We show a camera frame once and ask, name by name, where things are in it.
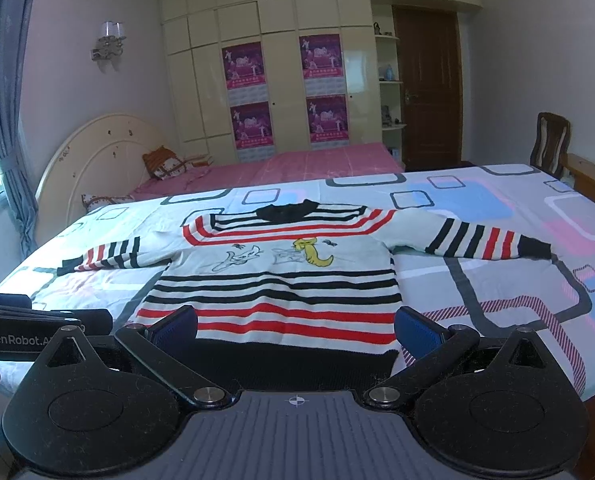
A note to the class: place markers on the striped knit sweater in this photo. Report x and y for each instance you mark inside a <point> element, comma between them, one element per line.
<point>304,275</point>

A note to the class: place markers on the patterned white bed sheet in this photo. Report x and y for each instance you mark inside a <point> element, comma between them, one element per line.
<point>554,297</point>

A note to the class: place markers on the white patterned pillow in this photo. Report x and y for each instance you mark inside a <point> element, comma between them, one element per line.
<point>94,202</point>

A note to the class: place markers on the upper left purple poster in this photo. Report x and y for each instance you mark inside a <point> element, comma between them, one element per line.
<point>244,65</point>

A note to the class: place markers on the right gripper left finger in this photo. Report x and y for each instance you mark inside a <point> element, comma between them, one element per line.
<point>161,349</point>

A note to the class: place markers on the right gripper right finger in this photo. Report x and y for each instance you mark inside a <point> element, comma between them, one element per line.
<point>437,352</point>

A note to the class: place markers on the glass wall lamp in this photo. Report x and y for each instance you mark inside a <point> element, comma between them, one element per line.
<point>109,44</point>

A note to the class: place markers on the pink bed sheet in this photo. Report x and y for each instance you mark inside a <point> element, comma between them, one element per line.
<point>350,161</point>

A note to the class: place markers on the orange patterned pillow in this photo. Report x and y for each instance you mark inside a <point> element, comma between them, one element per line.
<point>164,164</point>

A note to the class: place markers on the cream wooden headboard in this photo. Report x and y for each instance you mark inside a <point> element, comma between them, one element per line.
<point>101,158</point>

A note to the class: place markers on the cream corner shelf unit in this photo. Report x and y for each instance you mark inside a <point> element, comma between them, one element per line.
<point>390,84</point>

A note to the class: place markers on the purple poster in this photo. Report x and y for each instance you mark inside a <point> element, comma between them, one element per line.
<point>244,65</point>
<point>252,126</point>
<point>327,118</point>
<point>322,56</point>

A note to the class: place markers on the blue curtain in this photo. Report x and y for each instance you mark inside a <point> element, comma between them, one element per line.
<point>14,23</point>

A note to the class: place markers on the upper right purple poster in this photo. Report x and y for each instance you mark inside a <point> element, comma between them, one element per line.
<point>322,56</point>

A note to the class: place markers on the cream built-in wardrobe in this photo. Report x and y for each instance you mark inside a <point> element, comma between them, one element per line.
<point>196,31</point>

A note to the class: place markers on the wooden bed footboard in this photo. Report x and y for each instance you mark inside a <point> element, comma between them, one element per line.
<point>583,172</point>

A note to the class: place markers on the dark wooden chair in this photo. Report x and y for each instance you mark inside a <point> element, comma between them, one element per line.
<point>553,135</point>

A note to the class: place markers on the dark brown wooden door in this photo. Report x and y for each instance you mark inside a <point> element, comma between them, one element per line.
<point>430,71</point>

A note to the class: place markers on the lower left purple poster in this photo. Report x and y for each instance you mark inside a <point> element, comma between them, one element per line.
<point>252,126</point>

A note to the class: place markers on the lower right purple poster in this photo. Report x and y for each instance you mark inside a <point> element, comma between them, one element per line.
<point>327,118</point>

